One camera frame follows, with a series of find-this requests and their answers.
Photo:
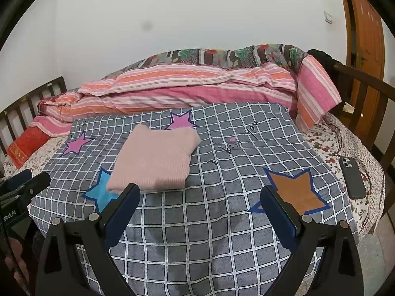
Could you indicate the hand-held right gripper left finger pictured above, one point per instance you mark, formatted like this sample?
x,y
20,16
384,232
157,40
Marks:
x,y
122,212

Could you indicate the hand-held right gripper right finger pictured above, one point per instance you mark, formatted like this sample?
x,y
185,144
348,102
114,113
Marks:
x,y
276,215

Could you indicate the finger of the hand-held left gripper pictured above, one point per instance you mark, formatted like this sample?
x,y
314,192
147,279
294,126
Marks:
x,y
37,182
17,178

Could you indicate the pink ribbed sweater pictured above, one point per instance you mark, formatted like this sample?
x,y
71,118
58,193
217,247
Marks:
x,y
154,157

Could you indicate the red pillow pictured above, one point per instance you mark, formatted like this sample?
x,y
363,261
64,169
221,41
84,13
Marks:
x,y
26,145

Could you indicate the pink striped pillow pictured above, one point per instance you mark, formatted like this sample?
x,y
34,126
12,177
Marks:
x,y
52,125

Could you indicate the grey checked star blanket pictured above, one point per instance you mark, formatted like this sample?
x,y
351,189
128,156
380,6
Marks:
x,y
216,222

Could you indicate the dark smartphone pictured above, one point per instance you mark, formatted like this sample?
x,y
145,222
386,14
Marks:
x,y
351,178

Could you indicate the pink striped quilt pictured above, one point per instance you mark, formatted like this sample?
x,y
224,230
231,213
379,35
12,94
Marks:
x,y
185,98

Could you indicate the dark wooden footboard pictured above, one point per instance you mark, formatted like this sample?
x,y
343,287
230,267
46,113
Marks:
x,y
361,77

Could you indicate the dark garment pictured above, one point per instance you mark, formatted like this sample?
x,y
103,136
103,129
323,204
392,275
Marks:
x,y
322,57

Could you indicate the floral patchwork quilt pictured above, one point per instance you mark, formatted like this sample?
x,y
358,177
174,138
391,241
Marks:
x,y
231,54

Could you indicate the brown wooden door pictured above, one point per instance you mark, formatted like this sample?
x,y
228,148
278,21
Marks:
x,y
364,37

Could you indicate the white wall switch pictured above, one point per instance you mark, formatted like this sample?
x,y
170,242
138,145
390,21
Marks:
x,y
328,17

